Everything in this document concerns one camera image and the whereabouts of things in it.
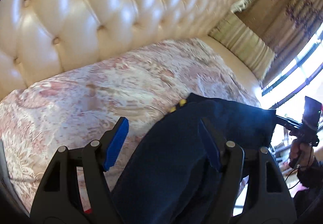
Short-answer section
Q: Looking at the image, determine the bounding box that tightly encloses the navy blue fleece garment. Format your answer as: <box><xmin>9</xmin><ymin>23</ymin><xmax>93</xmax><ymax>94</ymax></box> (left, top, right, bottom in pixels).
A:
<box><xmin>112</xmin><ymin>94</ymin><xmax>275</xmax><ymax>223</ymax></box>

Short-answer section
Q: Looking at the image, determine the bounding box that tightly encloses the person's right hand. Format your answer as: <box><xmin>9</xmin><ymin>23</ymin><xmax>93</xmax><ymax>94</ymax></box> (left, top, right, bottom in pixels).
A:
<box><xmin>289</xmin><ymin>139</ymin><xmax>314</xmax><ymax>170</ymax></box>

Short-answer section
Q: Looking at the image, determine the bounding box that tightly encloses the pink floral sofa cover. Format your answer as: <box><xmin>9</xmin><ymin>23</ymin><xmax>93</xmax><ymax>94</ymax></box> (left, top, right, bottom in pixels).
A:
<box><xmin>1</xmin><ymin>38</ymin><xmax>259</xmax><ymax>211</ymax></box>

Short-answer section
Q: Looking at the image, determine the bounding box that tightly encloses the striped beige cushion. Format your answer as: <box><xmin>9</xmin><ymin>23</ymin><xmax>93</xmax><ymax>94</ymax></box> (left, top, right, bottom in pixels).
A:
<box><xmin>209</xmin><ymin>13</ymin><xmax>275</xmax><ymax>82</ymax></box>

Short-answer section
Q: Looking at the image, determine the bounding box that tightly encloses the brown patterned curtain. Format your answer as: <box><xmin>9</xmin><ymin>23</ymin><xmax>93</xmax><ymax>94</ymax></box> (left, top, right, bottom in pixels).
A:
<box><xmin>237</xmin><ymin>0</ymin><xmax>322</xmax><ymax>86</ymax></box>

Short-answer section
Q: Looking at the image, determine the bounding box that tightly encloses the cream tufted leather sofa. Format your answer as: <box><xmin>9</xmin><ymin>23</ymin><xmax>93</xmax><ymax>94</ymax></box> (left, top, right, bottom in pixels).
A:
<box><xmin>1</xmin><ymin>0</ymin><xmax>261</xmax><ymax>97</ymax></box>

